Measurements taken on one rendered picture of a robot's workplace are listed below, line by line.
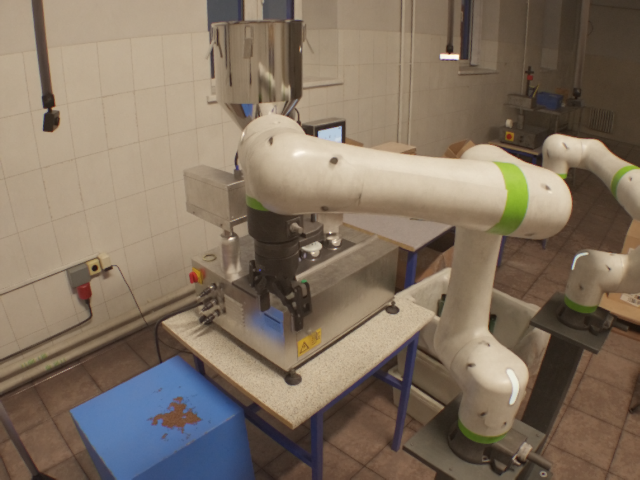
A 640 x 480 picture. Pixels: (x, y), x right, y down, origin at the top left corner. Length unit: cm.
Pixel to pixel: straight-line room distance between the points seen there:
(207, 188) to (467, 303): 88
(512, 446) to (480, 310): 32
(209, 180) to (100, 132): 130
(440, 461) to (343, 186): 71
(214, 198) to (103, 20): 149
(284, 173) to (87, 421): 135
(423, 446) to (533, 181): 66
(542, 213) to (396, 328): 110
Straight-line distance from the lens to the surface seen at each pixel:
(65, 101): 258
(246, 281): 147
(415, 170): 63
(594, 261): 154
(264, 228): 73
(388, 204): 61
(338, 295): 151
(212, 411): 164
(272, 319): 139
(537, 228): 76
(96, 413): 175
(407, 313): 183
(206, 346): 168
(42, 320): 286
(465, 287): 99
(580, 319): 162
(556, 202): 76
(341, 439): 231
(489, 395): 96
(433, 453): 111
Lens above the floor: 177
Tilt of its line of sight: 25 degrees down
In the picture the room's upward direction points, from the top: straight up
